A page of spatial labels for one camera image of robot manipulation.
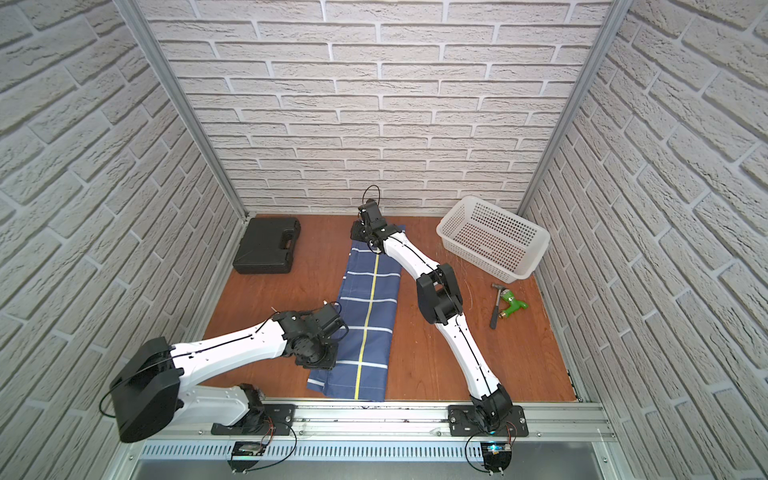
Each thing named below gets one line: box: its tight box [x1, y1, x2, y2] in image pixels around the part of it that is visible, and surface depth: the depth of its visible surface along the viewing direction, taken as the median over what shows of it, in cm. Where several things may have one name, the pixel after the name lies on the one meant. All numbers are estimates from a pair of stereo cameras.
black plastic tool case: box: [232, 217, 301, 274], surface depth 103 cm
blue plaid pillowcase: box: [306, 240, 402, 401], surface depth 87 cm
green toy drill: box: [498, 289, 529, 319], surface depth 96 cm
